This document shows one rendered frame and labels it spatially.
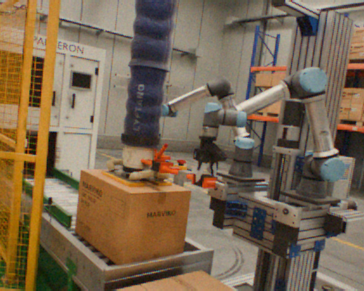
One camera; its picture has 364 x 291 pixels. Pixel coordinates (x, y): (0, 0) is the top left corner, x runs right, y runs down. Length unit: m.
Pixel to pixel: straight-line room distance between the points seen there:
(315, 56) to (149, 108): 0.97
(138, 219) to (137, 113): 0.58
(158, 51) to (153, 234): 0.98
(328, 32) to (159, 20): 0.92
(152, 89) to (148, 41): 0.26
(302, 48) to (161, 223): 1.28
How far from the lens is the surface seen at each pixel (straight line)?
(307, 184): 1.93
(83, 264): 2.03
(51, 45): 2.32
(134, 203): 1.85
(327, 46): 2.20
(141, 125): 2.03
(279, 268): 2.31
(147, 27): 2.07
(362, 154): 10.48
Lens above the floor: 1.37
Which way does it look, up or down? 6 degrees down
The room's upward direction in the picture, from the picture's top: 7 degrees clockwise
